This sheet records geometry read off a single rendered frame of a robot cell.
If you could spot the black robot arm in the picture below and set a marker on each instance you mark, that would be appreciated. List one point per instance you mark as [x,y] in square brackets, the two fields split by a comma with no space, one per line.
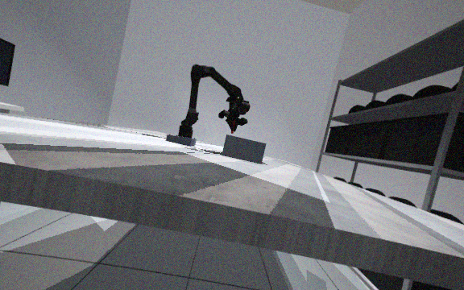
[202,71]

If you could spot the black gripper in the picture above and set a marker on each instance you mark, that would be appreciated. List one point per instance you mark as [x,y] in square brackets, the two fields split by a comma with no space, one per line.
[231,117]

